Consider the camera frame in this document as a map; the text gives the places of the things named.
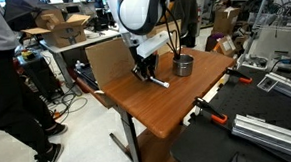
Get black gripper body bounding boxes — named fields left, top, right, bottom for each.
left=129, top=43, right=159, bottom=73

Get black white dry-erase marker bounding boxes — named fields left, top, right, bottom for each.
left=148, top=75, right=171, bottom=90

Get stainless steel cup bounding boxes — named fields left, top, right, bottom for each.
left=171, top=52, right=195, bottom=78

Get flat printed cardboard panel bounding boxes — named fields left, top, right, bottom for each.
left=83, top=35, right=138, bottom=92

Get black draped office chair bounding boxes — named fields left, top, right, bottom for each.
left=172, top=0, right=202, bottom=49

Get white grey-legged side table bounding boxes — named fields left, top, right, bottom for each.
left=39, top=26, right=125, bottom=90

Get purple bag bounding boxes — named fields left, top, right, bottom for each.
left=203, top=31, right=225, bottom=53

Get orange black bar clamp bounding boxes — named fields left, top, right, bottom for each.
left=224, top=65, right=254, bottom=86
left=192, top=95, right=229, bottom=128

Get labelled low cardboard box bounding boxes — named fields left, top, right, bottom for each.
left=212, top=34, right=238, bottom=58

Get open cardboard shipping box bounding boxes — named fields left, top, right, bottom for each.
left=20, top=7, right=94, bottom=51

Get tall brown cardboard box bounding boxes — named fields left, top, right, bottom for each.
left=211, top=5, right=243, bottom=37

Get black equipment cabinet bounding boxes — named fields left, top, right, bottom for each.
left=17, top=51, right=64, bottom=103

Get black sneaker white sole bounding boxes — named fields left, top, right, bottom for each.
left=43, top=122, right=69, bottom=137
left=30, top=142, right=66, bottom=162

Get black perforated breadboard table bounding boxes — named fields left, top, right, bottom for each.
left=166, top=61, right=291, bottom=162

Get yellow red emergency stop button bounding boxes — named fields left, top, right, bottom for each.
left=20, top=49, right=37, bottom=62

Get small white label plate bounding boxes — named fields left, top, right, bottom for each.
left=255, top=75, right=280, bottom=93

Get black photo umbrella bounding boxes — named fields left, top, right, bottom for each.
left=2, top=0, right=56, bottom=32

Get person in grey shirt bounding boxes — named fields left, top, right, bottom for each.
left=0, top=0, right=58, bottom=157

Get large aluminium extrusion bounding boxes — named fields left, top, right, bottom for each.
left=230, top=111, right=291, bottom=162

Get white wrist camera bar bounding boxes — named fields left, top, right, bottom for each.
left=135, top=29, right=172, bottom=59

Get black cable bundle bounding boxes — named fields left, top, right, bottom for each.
left=160, top=0, right=185, bottom=62

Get grey metal table leg frame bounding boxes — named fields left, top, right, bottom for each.
left=107, top=104, right=145, bottom=162

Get loose black floor cables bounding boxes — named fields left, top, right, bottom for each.
left=47, top=90, right=91, bottom=126

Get white metal machine frame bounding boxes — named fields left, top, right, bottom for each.
left=236, top=22, right=291, bottom=74

